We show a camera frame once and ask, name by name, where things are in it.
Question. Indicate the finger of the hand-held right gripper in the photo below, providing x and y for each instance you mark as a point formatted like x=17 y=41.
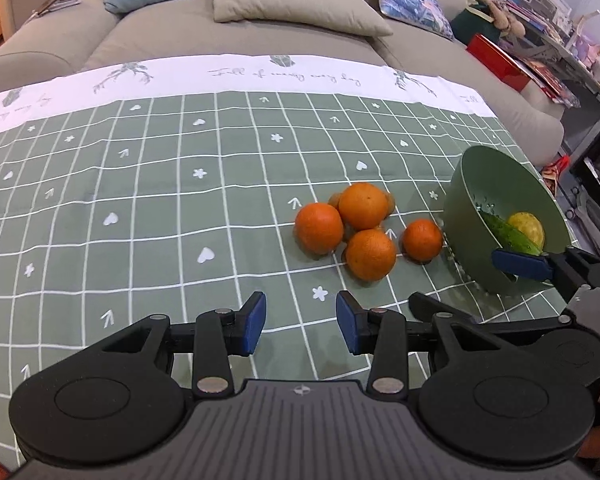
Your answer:
x=522 y=265
x=430 y=302

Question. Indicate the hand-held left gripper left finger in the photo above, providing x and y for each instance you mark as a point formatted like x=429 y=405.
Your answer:
x=255 y=322

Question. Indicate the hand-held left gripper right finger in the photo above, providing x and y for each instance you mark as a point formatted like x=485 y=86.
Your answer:
x=346 y=322

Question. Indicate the green cucumber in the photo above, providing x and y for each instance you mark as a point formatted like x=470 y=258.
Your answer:
x=510 y=232

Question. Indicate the yellow pear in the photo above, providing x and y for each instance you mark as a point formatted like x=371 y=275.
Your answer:
x=527 y=225

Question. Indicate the orange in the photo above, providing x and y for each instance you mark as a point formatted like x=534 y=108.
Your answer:
x=371 y=254
x=422 y=240
x=364 y=206
x=319 y=227

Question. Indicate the brown longan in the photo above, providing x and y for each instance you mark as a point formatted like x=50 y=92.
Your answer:
x=350 y=233
x=391 y=204
x=334 y=200

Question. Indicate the green colander bowl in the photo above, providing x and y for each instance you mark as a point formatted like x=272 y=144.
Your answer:
x=480 y=180

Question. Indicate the red gift bag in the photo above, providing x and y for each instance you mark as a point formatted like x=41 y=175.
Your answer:
x=556 y=172

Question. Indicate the dark shelf unit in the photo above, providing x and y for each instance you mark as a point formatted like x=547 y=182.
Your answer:
x=592 y=150

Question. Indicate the green checked tablecloth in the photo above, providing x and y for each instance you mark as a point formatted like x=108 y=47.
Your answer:
x=180 y=185

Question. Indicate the pile of magazines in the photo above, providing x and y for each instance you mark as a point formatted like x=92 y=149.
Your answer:
x=550 y=82

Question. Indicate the red box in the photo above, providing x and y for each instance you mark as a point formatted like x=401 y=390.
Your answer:
x=495 y=60

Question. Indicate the cluttered grey shelf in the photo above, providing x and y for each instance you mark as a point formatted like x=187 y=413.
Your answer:
x=555 y=45

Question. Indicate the beige plush toy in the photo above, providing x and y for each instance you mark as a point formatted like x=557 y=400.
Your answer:
x=502 y=15

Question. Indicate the beige sofa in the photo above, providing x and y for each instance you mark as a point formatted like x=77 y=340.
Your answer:
x=180 y=35

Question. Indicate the beige pillow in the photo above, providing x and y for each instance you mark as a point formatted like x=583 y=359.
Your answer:
x=290 y=5

